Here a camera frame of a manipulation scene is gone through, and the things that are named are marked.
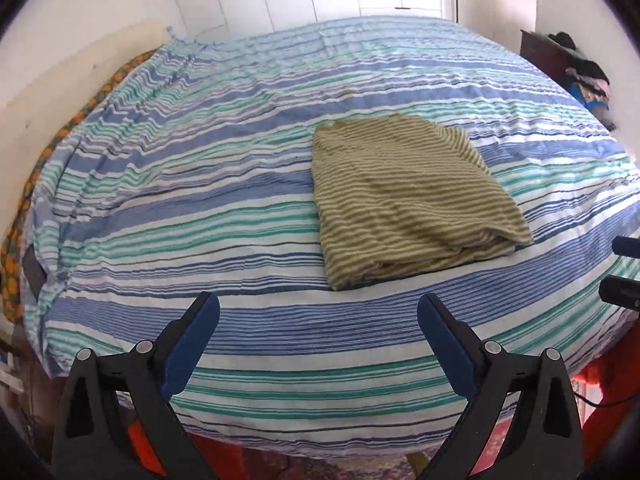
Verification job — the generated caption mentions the blue striped bedspread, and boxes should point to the blue striped bedspread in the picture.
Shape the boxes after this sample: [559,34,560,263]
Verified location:
[22,15,640,461]

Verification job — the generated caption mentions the black cable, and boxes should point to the black cable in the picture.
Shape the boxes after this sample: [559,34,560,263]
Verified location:
[574,391,633,408]

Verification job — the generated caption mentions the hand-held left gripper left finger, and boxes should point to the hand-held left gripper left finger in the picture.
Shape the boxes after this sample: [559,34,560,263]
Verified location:
[52,291,221,480]

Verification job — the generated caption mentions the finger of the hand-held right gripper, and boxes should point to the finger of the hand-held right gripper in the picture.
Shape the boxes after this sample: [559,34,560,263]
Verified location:
[612,235,640,262]
[599,274,640,313]

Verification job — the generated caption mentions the cream padded headboard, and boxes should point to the cream padded headboard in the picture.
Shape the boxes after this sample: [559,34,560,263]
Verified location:
[0,19,173,243]

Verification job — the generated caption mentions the green striped knit cardigan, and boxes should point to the green striped knit cardigan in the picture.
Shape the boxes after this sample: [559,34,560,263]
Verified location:
[311,114,534,292]

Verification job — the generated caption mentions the orange floral bed sheet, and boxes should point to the orange floral bed sheet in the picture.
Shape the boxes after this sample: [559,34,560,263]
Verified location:
[0,50,162,328]

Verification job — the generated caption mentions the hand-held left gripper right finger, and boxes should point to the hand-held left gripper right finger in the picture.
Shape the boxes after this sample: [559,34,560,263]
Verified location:
[417,294,585,480]

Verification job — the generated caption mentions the pile of dark clothes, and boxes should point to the pile of dark clothes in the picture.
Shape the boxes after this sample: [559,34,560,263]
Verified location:
[546,32,614,103]

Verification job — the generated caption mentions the blue garment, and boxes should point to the blue garment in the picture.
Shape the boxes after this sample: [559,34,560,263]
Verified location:
[569,84,612,113]

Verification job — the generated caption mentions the dark wooden dresser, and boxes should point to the dark wooden dresser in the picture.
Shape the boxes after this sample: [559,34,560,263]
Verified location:
[520,29,622,132]

